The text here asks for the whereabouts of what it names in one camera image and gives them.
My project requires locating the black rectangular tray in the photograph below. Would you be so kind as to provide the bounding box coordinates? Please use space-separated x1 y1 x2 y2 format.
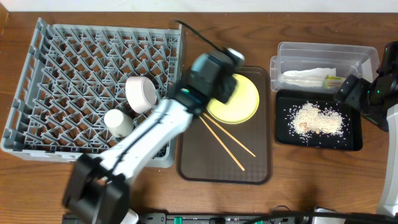
275 90 363 151

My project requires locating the spilled rice pile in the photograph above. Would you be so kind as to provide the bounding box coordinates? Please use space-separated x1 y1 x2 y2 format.
285 102 345 140

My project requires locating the grey plastic dish rack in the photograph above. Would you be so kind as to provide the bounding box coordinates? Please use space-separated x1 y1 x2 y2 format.
1 19 184 162

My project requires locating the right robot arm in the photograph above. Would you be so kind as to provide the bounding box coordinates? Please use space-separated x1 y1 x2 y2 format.
333 41 397 218

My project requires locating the small white cup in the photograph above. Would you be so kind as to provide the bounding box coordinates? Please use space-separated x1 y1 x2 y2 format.
104 109 134 138

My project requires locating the yellow round plate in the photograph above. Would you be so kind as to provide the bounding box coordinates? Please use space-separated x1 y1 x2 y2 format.
207 73 260 124

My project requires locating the green yellow snack wrapper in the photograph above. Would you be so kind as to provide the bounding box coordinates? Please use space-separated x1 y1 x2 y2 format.
322 75 346 89

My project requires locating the pink shallow bowl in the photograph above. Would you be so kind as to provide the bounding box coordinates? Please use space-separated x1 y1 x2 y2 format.
125 77 157 113

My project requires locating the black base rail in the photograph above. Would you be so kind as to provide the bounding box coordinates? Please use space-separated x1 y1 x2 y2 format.
61 213 312 224

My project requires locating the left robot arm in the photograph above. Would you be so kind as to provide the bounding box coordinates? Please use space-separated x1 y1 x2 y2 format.
62 48 244 224

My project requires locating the brown plastic serving tray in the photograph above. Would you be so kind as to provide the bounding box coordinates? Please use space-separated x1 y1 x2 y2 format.
177 66 273 185

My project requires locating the white napkin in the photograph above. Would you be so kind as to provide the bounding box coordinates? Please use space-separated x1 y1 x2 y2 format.
279 68 336 87

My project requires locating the clear plastic waste bin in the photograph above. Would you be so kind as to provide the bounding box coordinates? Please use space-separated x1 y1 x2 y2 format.
270 42 379 93

